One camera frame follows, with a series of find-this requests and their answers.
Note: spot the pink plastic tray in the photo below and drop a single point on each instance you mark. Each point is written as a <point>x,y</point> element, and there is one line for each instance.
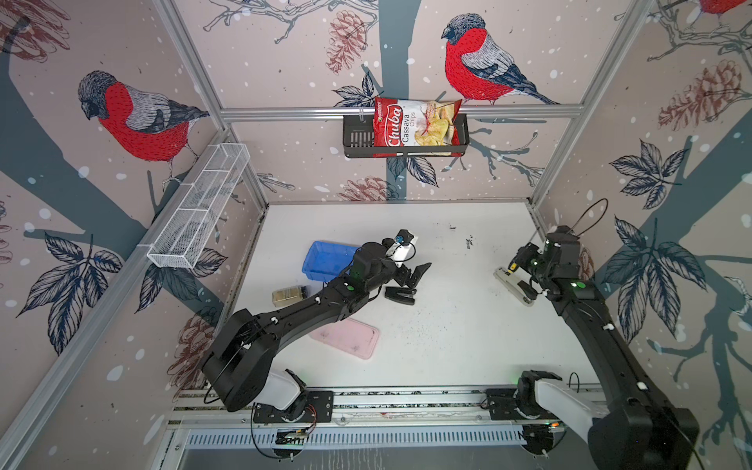
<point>349,336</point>

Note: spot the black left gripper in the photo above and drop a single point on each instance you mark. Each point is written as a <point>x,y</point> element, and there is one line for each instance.
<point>414,276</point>

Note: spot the red chips bag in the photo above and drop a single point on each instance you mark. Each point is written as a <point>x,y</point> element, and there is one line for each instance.
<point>399,124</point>

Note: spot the white wire mesh basket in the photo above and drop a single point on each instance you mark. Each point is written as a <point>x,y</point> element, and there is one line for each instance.
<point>188,230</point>

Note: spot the small olive box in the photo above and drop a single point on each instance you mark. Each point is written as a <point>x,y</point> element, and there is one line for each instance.
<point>288,296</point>

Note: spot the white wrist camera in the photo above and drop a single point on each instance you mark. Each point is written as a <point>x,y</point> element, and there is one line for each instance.
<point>517,286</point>
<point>403,249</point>

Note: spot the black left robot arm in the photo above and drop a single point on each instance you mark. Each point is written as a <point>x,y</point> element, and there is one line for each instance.
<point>239,360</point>

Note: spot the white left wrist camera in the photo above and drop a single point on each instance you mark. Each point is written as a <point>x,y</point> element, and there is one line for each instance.
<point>403,249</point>

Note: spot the aluminium corner post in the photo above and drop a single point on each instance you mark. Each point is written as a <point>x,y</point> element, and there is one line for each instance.
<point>196,69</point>

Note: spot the blue plastic bin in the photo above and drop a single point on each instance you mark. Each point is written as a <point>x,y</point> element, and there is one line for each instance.
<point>326,260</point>

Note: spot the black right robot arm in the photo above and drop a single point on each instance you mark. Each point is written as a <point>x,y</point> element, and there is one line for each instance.
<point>636,427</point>

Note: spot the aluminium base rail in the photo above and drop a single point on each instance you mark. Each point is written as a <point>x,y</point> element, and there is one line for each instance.
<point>367,406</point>

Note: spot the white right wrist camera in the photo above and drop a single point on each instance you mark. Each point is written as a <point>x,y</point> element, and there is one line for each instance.
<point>517,286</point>

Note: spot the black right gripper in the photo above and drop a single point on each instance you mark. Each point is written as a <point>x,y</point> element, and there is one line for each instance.
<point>520,257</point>

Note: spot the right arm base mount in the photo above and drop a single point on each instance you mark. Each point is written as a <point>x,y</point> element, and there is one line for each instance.
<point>503,405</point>

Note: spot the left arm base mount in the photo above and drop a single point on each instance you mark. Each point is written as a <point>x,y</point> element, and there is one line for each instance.
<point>311,407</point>

